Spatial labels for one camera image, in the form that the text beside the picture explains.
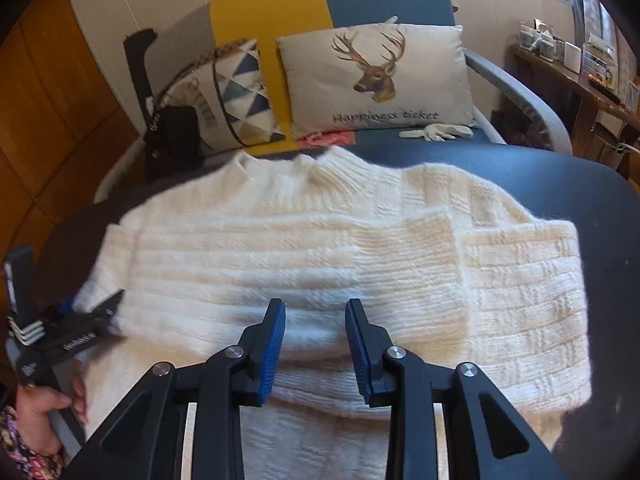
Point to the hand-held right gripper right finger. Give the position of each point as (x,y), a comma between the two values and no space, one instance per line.
(357,355)

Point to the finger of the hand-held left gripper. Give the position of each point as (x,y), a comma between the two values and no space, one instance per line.
(66,306)
(102,305)

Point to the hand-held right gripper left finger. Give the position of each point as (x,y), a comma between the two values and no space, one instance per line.
(272,355)

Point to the cream knit sweater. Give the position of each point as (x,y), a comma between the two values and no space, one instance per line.
(325,250)

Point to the person's left forearm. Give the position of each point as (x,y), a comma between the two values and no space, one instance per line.
(25,455)

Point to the person's left hand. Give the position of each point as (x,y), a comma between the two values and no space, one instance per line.
(37,410)

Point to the black handbag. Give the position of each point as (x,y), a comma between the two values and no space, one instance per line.
(175,140)

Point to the wooden panelled wardrobe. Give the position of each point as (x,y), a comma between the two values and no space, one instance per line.
(60,110)

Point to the coral pink cloth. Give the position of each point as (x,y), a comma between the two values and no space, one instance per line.
(327,140)

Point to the white glove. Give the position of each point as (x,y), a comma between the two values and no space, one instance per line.
(440,132)

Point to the triangle pattern pillow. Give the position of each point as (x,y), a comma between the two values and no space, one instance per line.
(240,95)

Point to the deer print pillow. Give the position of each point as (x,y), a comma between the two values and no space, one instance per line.
(375,70)

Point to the wooden side desk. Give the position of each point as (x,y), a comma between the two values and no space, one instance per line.
(565,95)

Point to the cluster of glass jars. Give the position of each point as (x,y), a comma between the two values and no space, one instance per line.
(540,42)

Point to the white canister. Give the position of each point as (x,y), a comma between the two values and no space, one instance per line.
(573,58)

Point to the clear desk organiser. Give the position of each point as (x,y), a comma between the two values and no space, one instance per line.
(600,62)

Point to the patterned curtain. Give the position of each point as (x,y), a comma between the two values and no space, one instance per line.
(597,20)

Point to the black upright post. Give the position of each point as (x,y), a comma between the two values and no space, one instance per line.
(137,65)

